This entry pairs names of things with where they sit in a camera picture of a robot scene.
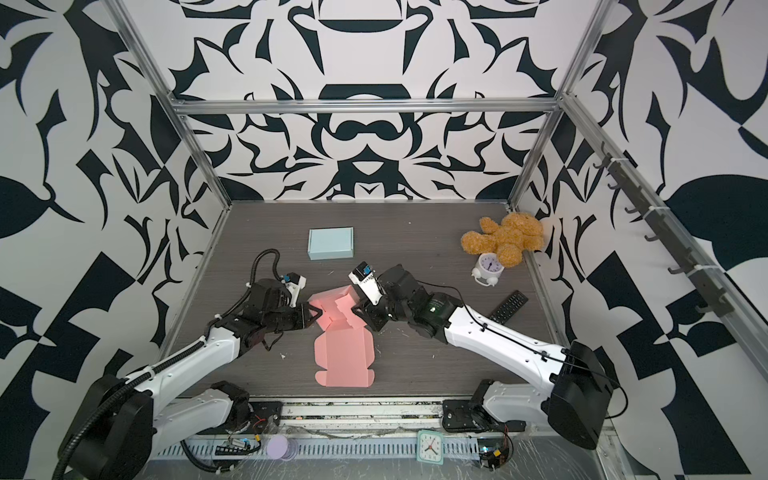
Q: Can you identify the pink paper box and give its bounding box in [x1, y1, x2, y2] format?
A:
[309, 286, 375, 388]

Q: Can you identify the light blue paper box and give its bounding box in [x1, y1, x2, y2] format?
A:
[307, 227, 354, 261]

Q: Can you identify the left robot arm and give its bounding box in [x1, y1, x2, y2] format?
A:
[52, 273, 322, 479]

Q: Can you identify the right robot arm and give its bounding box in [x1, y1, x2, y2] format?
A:
[349, 262, 620, 450]

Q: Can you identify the white alarm clock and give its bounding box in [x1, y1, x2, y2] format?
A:
[471, 253, 504, 287]

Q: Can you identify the black remote control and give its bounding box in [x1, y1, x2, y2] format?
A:
[489, 290, 529, 325]

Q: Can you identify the brown teddy bear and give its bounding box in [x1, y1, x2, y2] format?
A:
[460, 212, 545, 268]

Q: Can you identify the purple round lid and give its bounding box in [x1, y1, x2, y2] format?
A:
[266, 435, 298, 461]

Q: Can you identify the left circuit board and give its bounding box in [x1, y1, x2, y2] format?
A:
[215, 435, 262, 457]

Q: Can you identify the circuit board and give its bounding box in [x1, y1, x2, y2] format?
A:
[215, 435, 262, 457]
[478, 436, 514, 471]

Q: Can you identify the green square clock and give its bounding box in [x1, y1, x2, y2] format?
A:
[416, 430, 444, 465]

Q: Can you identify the right circuit board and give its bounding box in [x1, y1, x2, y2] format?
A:
[478, 436, 514, 471]

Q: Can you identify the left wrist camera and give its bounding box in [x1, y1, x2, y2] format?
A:
[282, 272, 307, 308]

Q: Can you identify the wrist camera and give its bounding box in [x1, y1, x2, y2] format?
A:
[348, 261, 385, 307]
[282, 272, 307, 308]

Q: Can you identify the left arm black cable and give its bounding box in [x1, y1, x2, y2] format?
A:
[248, 248, 283, 283]

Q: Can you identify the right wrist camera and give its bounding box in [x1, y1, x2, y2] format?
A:
[348, 261, 385, 307]

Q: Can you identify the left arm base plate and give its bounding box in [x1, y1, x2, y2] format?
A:
[199, 401, 283, 435]

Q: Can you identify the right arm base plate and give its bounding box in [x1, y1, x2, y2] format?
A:
[441, 400, 527, 433]

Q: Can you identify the wall hook rail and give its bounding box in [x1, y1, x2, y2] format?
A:
[596, 153, 735, 318]

